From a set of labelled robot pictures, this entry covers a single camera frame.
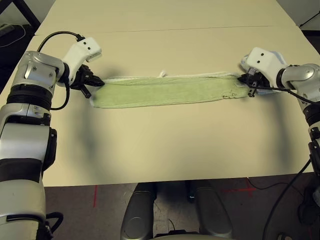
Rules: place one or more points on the wooden side desk black frame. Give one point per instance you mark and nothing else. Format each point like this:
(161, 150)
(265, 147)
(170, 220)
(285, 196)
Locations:
(27, 12)

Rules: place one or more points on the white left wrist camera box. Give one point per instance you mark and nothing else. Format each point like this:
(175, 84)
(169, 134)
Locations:
(85, 47)

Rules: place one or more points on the grey left robot leg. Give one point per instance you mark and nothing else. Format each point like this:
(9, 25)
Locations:
(138, 215)

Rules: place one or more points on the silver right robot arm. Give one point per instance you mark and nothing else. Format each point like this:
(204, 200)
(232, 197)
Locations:
(302, 75)

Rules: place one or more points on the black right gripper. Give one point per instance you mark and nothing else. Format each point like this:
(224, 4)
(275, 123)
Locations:
(257, 81)

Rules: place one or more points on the grey right robot leg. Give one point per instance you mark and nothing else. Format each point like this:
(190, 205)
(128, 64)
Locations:
(215, 212)

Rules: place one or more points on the green towel white trim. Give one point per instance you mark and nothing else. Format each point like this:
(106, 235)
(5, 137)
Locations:
(162, 92)

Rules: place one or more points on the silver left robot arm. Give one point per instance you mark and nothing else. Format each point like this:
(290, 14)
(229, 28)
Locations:
(37, 67)

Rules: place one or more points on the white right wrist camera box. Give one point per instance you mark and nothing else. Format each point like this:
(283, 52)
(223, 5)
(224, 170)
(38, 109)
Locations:
(262, 58)

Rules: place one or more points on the black tripod stand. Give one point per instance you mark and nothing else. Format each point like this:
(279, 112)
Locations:
(310, 19)

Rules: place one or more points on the grey power adapter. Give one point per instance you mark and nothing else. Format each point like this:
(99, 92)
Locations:
(6, 28)

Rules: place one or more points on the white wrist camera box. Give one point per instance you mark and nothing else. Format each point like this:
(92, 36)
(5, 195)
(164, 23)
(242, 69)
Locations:
(85, 47)
(262, 58)

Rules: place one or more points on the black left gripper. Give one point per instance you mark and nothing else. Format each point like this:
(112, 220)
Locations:
(83, 78)

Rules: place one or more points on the grey robot leg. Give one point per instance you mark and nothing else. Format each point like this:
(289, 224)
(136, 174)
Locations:
(215, 212)
(138, 215)

